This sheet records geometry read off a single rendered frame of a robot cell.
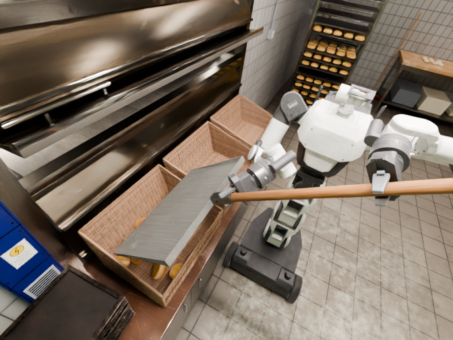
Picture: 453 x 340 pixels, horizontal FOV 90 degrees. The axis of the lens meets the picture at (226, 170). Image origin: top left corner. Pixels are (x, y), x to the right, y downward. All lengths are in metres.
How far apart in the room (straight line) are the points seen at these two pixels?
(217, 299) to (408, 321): 1.45
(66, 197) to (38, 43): 0.57
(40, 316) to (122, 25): 1.11
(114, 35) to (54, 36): 0.21
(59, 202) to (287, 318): 1.62
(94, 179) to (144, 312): 0.66
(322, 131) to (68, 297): 1.18
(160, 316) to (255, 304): 0.86
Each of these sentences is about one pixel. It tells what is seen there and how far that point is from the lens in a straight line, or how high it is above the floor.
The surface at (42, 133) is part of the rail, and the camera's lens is 0.78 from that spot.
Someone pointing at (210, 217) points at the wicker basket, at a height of 0.60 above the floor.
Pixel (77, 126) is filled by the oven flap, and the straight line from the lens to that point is 0.82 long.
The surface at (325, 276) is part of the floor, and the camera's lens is 2.23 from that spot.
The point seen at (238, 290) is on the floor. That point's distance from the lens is 1.95.
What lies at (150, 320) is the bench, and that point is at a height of 0.58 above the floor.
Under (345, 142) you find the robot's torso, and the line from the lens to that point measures 1.02.
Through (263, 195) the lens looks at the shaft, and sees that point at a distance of 0.70.
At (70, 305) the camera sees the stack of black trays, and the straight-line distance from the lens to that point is 1.14.
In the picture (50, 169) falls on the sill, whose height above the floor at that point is 1.18.
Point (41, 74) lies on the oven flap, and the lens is 0.90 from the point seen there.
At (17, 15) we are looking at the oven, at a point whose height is 1.65.
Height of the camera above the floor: 1.84
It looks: 44 degrees down
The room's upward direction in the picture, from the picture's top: 9 degrees clockwise
